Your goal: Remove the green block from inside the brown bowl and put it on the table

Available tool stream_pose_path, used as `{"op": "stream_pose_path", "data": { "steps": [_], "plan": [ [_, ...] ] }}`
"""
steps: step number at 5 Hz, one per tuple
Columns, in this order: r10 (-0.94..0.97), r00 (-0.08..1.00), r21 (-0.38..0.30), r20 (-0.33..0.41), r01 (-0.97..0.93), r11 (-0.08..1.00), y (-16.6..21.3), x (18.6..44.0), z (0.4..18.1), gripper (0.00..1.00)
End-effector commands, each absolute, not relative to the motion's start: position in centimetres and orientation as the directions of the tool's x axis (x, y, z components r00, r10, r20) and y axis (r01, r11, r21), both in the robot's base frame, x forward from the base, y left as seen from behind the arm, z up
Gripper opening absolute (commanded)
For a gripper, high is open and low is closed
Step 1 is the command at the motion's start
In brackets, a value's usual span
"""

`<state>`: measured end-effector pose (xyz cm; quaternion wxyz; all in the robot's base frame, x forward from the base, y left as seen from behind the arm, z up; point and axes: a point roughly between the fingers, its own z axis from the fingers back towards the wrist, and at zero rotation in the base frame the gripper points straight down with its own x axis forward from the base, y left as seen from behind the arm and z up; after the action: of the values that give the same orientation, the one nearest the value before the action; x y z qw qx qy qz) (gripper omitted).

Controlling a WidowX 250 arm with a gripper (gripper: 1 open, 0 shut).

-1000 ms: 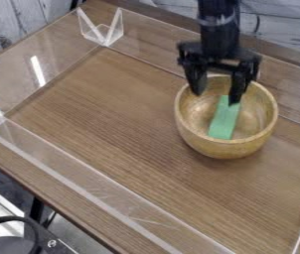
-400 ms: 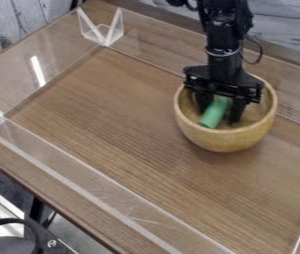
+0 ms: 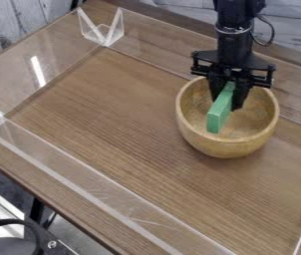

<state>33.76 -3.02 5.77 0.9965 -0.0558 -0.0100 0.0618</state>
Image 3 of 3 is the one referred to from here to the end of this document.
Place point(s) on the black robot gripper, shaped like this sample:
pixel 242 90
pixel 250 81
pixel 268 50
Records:
pixel 234 62

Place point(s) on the green rectangular block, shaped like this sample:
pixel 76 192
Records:
pixel 220 110

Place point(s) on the brown wooden bowl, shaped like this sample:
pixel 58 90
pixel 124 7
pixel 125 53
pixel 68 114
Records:
pixel 248 128

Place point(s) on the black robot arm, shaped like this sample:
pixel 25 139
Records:
pixel 236 15

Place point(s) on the black table leg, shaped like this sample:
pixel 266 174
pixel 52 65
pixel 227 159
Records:
pixel 37 210

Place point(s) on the black chair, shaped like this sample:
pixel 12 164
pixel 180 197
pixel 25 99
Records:
pixel 42 243

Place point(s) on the clear acrylic corner bracket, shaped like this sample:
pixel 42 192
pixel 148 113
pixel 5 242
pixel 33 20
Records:
pixel 103 34

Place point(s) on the clear acrylic tray wall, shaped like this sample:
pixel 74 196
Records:
pixel 90 141

